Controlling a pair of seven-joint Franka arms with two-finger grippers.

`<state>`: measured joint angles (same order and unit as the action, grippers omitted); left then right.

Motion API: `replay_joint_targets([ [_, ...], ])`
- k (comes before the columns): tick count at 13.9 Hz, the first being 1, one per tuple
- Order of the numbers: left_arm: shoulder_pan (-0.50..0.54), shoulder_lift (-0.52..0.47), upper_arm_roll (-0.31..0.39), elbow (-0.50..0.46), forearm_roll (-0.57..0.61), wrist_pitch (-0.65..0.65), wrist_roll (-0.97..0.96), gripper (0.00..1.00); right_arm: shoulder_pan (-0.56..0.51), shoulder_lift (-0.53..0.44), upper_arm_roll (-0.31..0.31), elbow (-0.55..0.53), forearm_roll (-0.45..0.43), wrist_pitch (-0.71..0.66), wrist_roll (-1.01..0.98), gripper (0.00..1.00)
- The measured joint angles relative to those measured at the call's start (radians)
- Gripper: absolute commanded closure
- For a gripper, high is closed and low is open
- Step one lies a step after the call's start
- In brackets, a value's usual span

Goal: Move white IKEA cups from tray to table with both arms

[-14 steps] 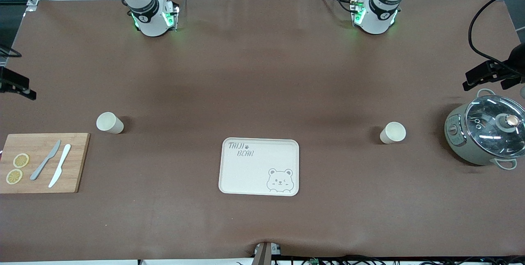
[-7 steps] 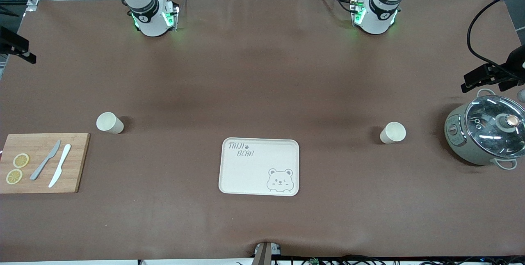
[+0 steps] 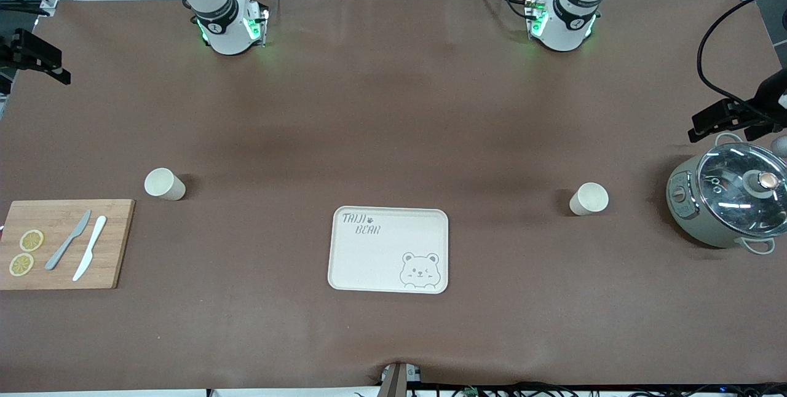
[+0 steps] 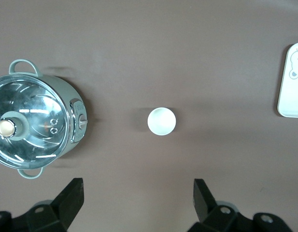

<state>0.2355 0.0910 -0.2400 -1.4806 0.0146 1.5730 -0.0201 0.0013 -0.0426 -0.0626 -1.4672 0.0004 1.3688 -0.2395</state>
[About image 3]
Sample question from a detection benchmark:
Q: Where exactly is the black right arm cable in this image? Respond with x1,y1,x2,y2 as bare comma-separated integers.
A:
0,0,51,18

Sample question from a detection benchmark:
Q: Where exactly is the grey plastic knife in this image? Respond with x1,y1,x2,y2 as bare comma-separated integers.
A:
45,210,92,270

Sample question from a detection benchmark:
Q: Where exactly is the white IKEA cup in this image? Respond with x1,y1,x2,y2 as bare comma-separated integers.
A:
144,168,186,201
569,183,609,216

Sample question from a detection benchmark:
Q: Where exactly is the cream bear print tray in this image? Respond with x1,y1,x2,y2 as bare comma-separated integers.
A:
327,206,449,294

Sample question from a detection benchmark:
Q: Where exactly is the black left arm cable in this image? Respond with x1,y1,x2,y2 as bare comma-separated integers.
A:
697,0,787,122

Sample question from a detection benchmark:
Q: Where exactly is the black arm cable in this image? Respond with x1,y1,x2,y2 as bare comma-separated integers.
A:
697,0,787,122
0,0,51,18

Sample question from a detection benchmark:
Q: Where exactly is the metal table edge bracket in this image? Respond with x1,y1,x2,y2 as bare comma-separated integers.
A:
378,361,424,397

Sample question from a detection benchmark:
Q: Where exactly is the bamboo cutting board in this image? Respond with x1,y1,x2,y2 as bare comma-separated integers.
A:
0,199,136,290

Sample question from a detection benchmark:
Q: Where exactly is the white plastic knife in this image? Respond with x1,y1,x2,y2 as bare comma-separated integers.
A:
73,216,107,281

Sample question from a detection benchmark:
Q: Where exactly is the glass pot lid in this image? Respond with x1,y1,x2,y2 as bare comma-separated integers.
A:
697,142,787,238

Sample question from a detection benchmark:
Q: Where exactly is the brown table cover mat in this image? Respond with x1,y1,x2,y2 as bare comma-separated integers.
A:
0,0,787,393

